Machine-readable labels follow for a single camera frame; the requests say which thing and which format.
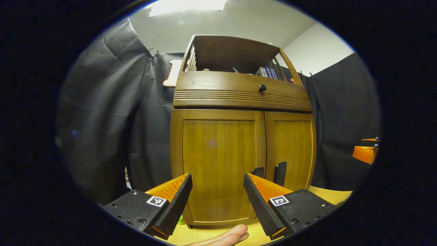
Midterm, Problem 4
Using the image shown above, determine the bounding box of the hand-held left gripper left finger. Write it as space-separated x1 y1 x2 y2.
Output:
102 173 193 240

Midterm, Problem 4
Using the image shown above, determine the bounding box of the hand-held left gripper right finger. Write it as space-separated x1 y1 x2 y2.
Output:
243 173 338 241

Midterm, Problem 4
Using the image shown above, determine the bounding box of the wooden shoe cabinet door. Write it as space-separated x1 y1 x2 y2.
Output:
265 111 317 192
171 109 266 226

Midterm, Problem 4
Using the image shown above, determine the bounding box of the wooden double-door shoe cabinet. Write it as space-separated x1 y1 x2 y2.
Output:
170 34 317 229

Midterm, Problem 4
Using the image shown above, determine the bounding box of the wooden cabinet drawer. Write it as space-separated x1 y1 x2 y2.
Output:
173 71 313 113

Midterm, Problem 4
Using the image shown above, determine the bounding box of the black backdrop cloth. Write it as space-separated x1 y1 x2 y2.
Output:
56 19 381 205

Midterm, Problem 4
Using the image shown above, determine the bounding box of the row of blue white books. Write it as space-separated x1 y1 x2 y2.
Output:
257 67 279 80

